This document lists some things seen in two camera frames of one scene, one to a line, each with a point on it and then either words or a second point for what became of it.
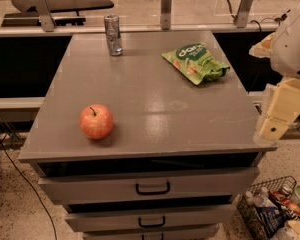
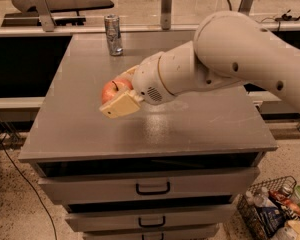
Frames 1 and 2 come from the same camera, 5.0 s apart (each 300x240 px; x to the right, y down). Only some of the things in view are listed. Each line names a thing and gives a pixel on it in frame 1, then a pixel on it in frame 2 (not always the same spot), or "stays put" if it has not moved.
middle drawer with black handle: [111, 221] stays put
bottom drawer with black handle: [203, 232] stays put
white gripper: [292, 49] to [149, 80]
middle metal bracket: [166, 7] stays put
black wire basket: [268, 207] stays put
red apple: [96, 122] to [114, 88]
